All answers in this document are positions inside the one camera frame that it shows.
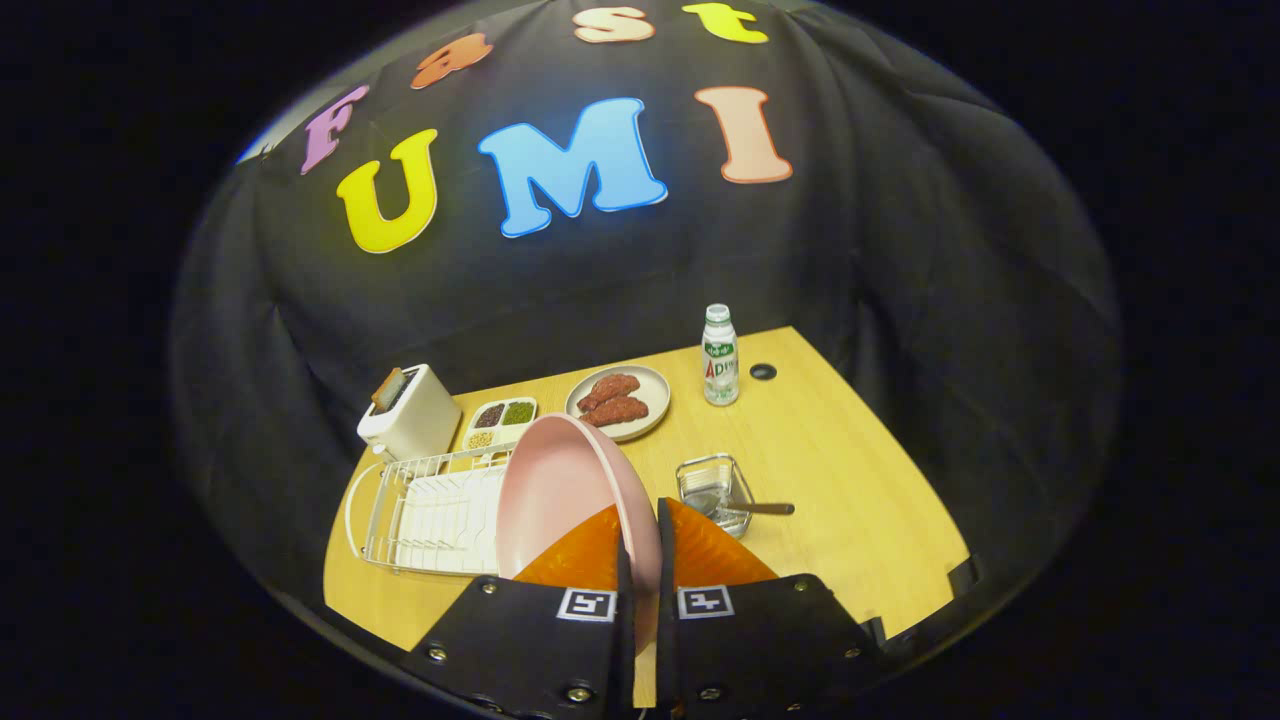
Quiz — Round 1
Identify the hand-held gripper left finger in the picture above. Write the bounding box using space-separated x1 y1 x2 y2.
400 503 638 720

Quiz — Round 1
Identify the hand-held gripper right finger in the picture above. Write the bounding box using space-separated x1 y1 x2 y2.
655 497 891 720

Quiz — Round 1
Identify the metal wire basket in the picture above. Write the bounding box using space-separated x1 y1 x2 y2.
675 453 756 541

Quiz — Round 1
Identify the wooden-handled metal spoon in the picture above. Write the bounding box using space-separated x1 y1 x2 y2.
690 485 796 519

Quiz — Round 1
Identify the pink plate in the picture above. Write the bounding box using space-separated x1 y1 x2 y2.
495 412 663 651

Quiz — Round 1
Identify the beige wire dish rack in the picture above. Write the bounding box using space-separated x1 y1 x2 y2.
345 445 521 578

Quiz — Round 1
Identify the beige round dish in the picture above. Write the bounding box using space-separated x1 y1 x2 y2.
565 364 672 443

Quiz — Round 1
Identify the white drip tray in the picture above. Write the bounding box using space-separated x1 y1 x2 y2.
395 468 511 576

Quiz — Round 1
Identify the white compartment tray with beans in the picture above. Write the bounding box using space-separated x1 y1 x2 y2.
462 396 539 453

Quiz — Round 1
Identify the white toaster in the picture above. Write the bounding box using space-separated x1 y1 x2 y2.
357 363 463 463

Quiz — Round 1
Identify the red meat piece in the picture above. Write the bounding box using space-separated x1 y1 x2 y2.
577 373 642 413
583 396 650 428

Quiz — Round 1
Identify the white green-label drink bottle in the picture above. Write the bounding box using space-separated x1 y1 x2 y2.
701 303 741 407

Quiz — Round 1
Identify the black backdrop cloth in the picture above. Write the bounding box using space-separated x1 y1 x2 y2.
170 0 1121 651

